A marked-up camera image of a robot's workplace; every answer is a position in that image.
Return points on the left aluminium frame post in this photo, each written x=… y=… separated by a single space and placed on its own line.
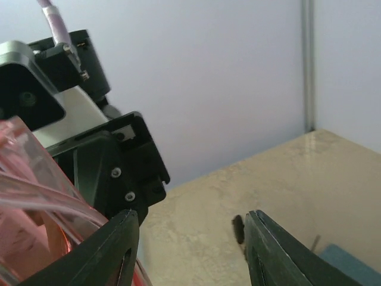
x=308 y=59

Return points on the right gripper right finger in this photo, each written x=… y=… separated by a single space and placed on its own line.
x=275 y=257

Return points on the blue glasses case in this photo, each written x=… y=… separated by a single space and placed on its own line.
x=350 y=265

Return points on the black sunglasses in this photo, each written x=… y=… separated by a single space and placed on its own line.
x=239 y=233

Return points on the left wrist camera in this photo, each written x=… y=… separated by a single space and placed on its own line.
x=26 y=92

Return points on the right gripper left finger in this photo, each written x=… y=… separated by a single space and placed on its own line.
x=107 y=257

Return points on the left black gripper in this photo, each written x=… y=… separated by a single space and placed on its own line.
x=115 y=166

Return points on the red transparent glasses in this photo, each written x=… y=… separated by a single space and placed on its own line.
x=43 y=215

